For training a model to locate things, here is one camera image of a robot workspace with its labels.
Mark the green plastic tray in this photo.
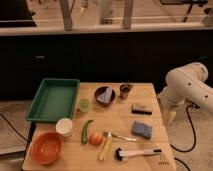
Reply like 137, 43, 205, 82
26, 78, 80, 123

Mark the black white dish brush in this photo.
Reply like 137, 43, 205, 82
115, 148, 162, 161

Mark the metal fork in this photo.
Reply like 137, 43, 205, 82
103, 131, 137, 142

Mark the black cable right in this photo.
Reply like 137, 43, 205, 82
170, 103, 201, 171

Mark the white lidded container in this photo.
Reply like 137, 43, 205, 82
55, 118, 73, 137

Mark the dark brown bowl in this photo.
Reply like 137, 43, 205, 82
94, 86, 115, 106

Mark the orange bowl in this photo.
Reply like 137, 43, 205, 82
29, 132, 63, 165

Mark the small brown cup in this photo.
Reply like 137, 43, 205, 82
120, 83, 133, 100

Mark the black cable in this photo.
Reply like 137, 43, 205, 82
0, 112, 31, 144
170, 103, 201, 171

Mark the blue sponge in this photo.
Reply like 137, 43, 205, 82
132, 121, 152, 139

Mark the green pepper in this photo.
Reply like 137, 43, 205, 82
81, 120, 94, 144

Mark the dark brown sponge block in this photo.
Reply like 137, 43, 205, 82
132, 103, 152, 115

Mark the green plastic cup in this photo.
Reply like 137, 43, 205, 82
78, 99, 90, 114

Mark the grey cloth in bowl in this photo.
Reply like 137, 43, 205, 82
98, 87, 113, 103

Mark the yellow corn toy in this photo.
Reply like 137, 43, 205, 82
98, 134, 112, 161

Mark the black cable left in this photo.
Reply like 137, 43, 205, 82
0, 112, 31, 144

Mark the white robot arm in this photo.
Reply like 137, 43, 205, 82
157, 62, 213, 126

